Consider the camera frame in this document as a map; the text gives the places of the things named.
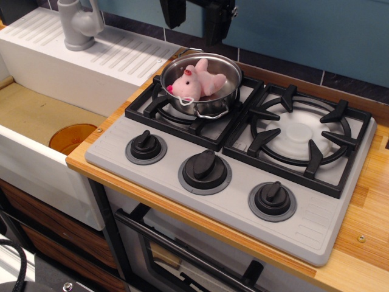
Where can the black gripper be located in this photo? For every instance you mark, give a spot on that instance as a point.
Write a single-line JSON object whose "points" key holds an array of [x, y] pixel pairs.
{"points": [[218, 16]]}

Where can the pink stuffed pig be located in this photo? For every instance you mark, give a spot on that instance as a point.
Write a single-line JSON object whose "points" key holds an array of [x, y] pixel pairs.
{"points": [[196, 82]]}

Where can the stainless steel pan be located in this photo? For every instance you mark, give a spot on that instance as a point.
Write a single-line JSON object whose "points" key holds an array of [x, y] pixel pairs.
{"points": [[209, 107]]}

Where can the black left stove knob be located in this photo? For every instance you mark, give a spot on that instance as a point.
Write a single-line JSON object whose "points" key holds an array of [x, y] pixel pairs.
{"points": [[146, 149]]}

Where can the black stove knob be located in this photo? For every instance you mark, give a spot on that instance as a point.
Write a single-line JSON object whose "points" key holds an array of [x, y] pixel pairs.
{"points": [[146, 149], [205, 173], [272, 202]]}

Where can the black middle stove knob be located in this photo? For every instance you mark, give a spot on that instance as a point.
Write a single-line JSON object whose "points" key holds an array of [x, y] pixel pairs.
{"points": [[205, 173]]}

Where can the grey toy stove top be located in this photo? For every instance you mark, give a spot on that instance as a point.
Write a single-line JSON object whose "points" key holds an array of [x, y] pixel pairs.
{"points": [[309, 234]]}

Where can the black right stove knob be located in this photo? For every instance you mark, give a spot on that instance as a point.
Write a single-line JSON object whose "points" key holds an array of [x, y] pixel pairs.
{"points": [[272, 202]]}

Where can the black left burner grate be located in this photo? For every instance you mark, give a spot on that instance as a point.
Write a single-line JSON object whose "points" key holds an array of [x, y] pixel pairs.
{"points": [[152, 109]]}

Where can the black burner grate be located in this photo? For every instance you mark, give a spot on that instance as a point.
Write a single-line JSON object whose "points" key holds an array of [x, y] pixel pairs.
{"points": [[152, 109], [313, 142]]}

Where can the grey toy faucet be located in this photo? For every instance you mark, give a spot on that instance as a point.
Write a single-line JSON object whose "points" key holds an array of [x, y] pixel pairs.
{"points": [[79, 27]]}

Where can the white toy sink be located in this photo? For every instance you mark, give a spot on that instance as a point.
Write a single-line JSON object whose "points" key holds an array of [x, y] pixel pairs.
{"points": [[46, 87]]}

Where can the black right burner grate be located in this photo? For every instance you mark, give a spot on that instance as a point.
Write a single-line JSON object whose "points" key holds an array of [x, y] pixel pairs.
{"points": [[313, 142]]}

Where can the orange plastic bowl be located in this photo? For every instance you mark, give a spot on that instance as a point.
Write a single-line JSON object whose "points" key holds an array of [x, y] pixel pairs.
{"points": [[69, 138]]}

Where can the wooden drawer fronts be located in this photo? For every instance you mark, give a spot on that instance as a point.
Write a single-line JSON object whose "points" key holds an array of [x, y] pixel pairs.
{"points": [[57, 237]]}

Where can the oven door with black handle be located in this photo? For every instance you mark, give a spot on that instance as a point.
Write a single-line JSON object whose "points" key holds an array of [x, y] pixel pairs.
{"points": [[177, 257]]}

